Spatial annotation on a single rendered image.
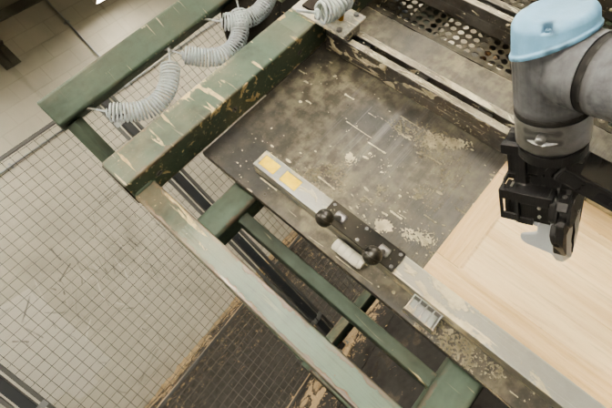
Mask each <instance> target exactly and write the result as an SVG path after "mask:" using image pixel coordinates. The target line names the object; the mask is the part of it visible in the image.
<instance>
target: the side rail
mask: <svg viewBox="0 0 612 408"><path fill-rule="evenodd" d="M136 199H137V200H138V201H139V202H140V203H141V204H142V205H143V206H144V207H145V208H146V209H147V210H148V211H149V212H150V214H151V215H152V216H153V217H154V218H155V219H156V220H157V221H158V222H159V223H160V224H161V225H163V226H164V227H165V228H166V229H167V230H168V231H169V232H170V233H171V234H172V235H173V236H174V237H175V238H176V239H177V240H178V241H179V242H180V243H181V244H182V245H183V246H184V247H185V248H186V249H187V250H189V251H190V252H191V253H192V254H193V255H194V256H195V257H196V258H197V259H198V260H199V261H200V262H201V263H202V264H203V265H204V266H205V267H206V268H207V269H208V270H209V271H210V272H211V273H212V274H213V275H214V276H215V277H217V278H218V279H219V280H220V281H221V282H222V283H223V284H224V285H225V286H226V287H227V288H228V289H229V290H230V291H231V292H232V293H233V294H234V295H235V296H236V297H237V298H238V299H239V300H240V301H241V302H243V303H244V304H245V305H246V306H247V307H248V308H249V309H250V310H251V311H252V312H253V313H254V314H255V315H256V316H257V317H258V318H259V319H260V320H261V321H262V322H263V323H264V324H265V325H266V326H267V327H268V328H270V329H271V330H272V331H273V332H274V333H275V334H276V335H277V336H278V337H279V338H280V339H281V340H282V341H283V342H284V343H285V344H286V345H287V346H288V347H289V348H290V349H291V350H292V351H293V352H294V353H295V354H297V355H298V356H299V357H300V358H301V359H302V360H303V361H304V362H305V363H306V364H307V365H308V366H309V367H310V368H311V369H312V370H313V371H314V372H315V373H316V374H317V375H318V376H319V377H320V378H321V379H322V380H324V381H325V382H326V383H327V384H328V385H329V386H330V387H331V388H332V389H333V390H334V391H335V392H336V393H337V394H338V395H339V396H340V397H341V398H342V399H343V400H344V401H345V402H346V403H347V404H348V405H350V406H351V408H402V406H400V405H399V404H398V403H397V402H396V401H395V400H394V399H393V398H392V397H391V396H389V395H388V394H387V393H386V392H385V391H384V390H383V389H382V388H381V387H380V386H378V385H377V384H376V383H375V382H374V381H373V380H372V379H371V378H370V377H368V376H367V375H366V374H365V373H364V372H363V371H362V370H361V369H360V368H359V367H357V366H356V365H355V364H354V363H353V362H352V361H351V360H350V359H349V358H348V357H346V356H345V355H344V354H343V353H342V352H341V351H340V350H339V349H338V348H337V347H335V346H334V345H333V344H332V343H331V342H330V341H329V340H328V339H327V338H326V337H324V336H323V335H322V334H321V333H320V332H319V331H318V330H317V329H316V328H315V327H313V326H312V325H311V324H310V323H309V322H308V321H307V320H306V319H305V318H303V317H302V316H301V315H300V314H299V313H298V312H297V311H296V310H295V309H294V308H292V307H291V306H290V305H289V303H288V302H286V301H285V300H284V299H283V298H282V297H281V296H280V295H279V294H278V293H277V292H276V291H275V290H274V289H273V288H271V287H270V286H269V285H268V284H267V283H266V282H265V281H264V280H263V279H262V278H260V277H259V276H258V275H257V274H256V273H255V272H254V271H253V270H252V269H251V268H249V267H248V266H247V265H246V264H245V263H244V262H243V261H242V260H241V259H240V258H238V257H237V256H236V255H235V254H234V253H233V252H232V251H231V250H230V249H228V248H227V247H226V246H225V245H224V244H223V243H222V242H221V241H220V240H219V239H217V238H216V237H215V236H214V235H213V234H212V233H211V232H210V231H209V230H208V229H206V228H205V227H204V226H203V225H202V224H201V223H200V222H199V221H198V220H197V219H195V218H194V217H193V216H192V215H191V214H190V213H189V212H188V211H187V210H186V209H184V208H183V207H182V206H181V205H180V204H179V203H178V202H177V201H176V200H175V199H173V198H172V197H171V196H170V195H169V194H168V193H167V192H166V191H165V190H164V189H163V188H162V187H161V186H160V185H159V184H158V183H157V182H156V181H153V182H152V183H151V184H150V185H149V186H148V187H147V188H146V189H144V190H143V191H142V192H141V193H140V194H139V195H137V196H136Z"/></svg>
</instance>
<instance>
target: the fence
mask: <svg viewBox="0 0 612 408"><path fill-rule="evenodd" d="M266 156H268V157H270V158H271V159H273V160H274V161H275V162H276V163H278V164H279V165H280V166H281V167H280V168H279V169H278V170H277V171H276V172H275V173H274V174H273V175H272V174H271V173H270V172H269V171H268V170H267V169H265V168H264V167H263V166H261V165H260V164H259V162H261V161H262V160H263V159H264V158H265V157H266ZM253 166H254V168H255V171H256V172H257V173H259V174H260V175H261V176H262V177H264V178H265V179H266V180H268V181H269V183H271V184H272V185H273V186H274V187H276V188H277V189H278V190H280V191H281V192H282V193H283V194H285V195H286V196H287V197H288V198H290V199H291V200H292V201H294V202H295V203H296V204H298V205H299V206H300V207H301V208H303V209H304V210H305V211H307V212H308V213H309V214H310V215H312V216H313V217H314V218H315V216H316V213H317V212H318V211H319V210H320V209H327V208H328V206H329V205H330V204H331V203H332V202H333V200H332V199H330V198H329V197H327V196H326V195H325V194H323V193H322V192H321V191H319V190H318V189H317V188H315V187H314V186H313V185H312V184H311V183H310V182H308V181H307V180H306V179H304V178H303V177H301V176H300V175H299V174H297V173H296V172H295V171H293V170H292V169H291V168H289V167H288V166H287V165H285V164H284V163H283V162H281V161H280V160H279V159H277V158H276V157H274V156H273V155H272V154H271V153H270V152H269V151H267V150H266V151H265V152H264V153H263V154H262V155H261V156H260V157H259V158H258V159H257V160H256V161H255V162H254V163H253ZM287 171H289V172H290V173H291V174H292V175H293V176H294V177H295V178H297V179H298V180H300V181H301V182H302V183H301V184H300V185H299V186H298V187H297V188H296V189H295V190H294V191H293V190H292V189H290V188H289V187H288V186H287V185H285V184H284V183H283V182H281V181H280V178H281V177H282V176H283V175H284V174H285V173H286V172H287ZM327 229H329V230H330V231H331V232H333V233H334V234H335V235H336V236H338V237H339V238H340V239H341V240H343V241H344V242H346V243H347V244H348V245H349V246H351V247H352V248H353V249H354V250H356V251H357V252H358V253H360V254H361V255H362V252H363V250H362V249H361V248H360V247H359V246H357V245H356V244H355V243H354V242H352V241H351V240H349V239H348V238H347V237H346V236H344V235H343V234H342V233H341V232H339V231H338V230H337V229H335V228H334V227H333V226H332V225H331V226H329V227H327ZM374 266H375V267H377V268H378V269H379V270H381V271H382V272H383V273H384V274H386V275H387V276H388V277H389V278H391V279H392V280H393V281H395V282H396V283H397V284H399V285H400V286H401V287H402V288H404V289H405V290H406V291H408V292H409V293H410V294H411V295H414V294H416V295H418V296H419V297H420V298H421V299H423V300H424V301H425V302H427V303H428V304H429V305H430V306H432V307H433V308H434V309H436V310H437V311H438V312H440V313H441V314H442V315H443V318H442V320H444V321H445V322H446V323H448V324H449V325H450V326H452V327H453V328H454V329H455V330H457V331H458V332H459V333H461V334H462V335H463V336H464V337H465V338H466V339H467V340H468V341H470V342H471V343H472V344H474V345H475V346H476V347H478V348H479V349H480V350H481V351H483V352H484V353H485V354H487V355H488V356H489V357H490V358H492V359H493V360H494V361H495V362H497V363H498V364H499V365H501V366H502V367H503V368H505V369H506V370H507V371H508V372H510V373H511V374H512V375H514V377H515V378H516V379H518V380H519V381H520V382H521V383H523V384H524V385H525V386H527V387H528V388H529V389H531V390H532V391H533V392H534V393H536V394H537V395H538V396H540V397H541V398H542V399H543V400H545V401H546V402H547V403H549V404H550V405H551V406H552V407H554V408H606V407H605V406H604V405H603V404H601V403H600V402H598V401H597V400H596V399H594V398H593V397H592V396H590V395H589V394H588V393H586V392H585V391H584V390H582V389H581V388H580V387H578V386H577V385H576V384H574V383H573V382H571V381H570V380H569V379H567V378H566V377H565V376H564V375H563V374H562V373H560V372H559V371H557V370H556V369H555V368H554V367H552V366H551V365H550V364H548V363H547V362H545V361H544V360H543V359H541V358H540V357H539V356H537V355H536V354H535V353H533V352H532V351H530V350H529V349H528V348H526V347H525V346H524V345H523V344H522V343H521V342H519V341H518V340H517V339H515V338H514V337H513V336H511V335H510V334H509V333H507V332H506V331H504V330H503V329H502V328H500V327H499V326H498V325H497V324H495V323H494V322H493V321H491V320H490V319H488V318H487V317H486V316H484V315H483V314H482V313H481V312H480V311H478V310H477V309H476V308H474V307H473V306H472V305H470V304H469V303H468V302H467V301H465V300H464V299H462V298H461V297H460V296H458V295H457V294H456V293H454V292H453V291H451V290H450V289H449V288H447V287H446V286H445V285H443V284H442V283H441V282H440V281H439V280H437V279H436V278H435V277H434V276H432V275H431V274H430V273H428V272H427V271H426V270H424V269H423V268H421V267H420V266H419V265H417V264H416V263H415V262H413V261H412V260H410V259H409V258H408V257H407V256H405V257H404V258H403V260H402V261H401V262H400V263H399V265H398V266H397V267H396V268H395V270H394V271H393V272H390V271H389V270H387V269H386V268H385V267H384V266H383V265H382V264H381V263H378V264H377V265H374Z"/></svg>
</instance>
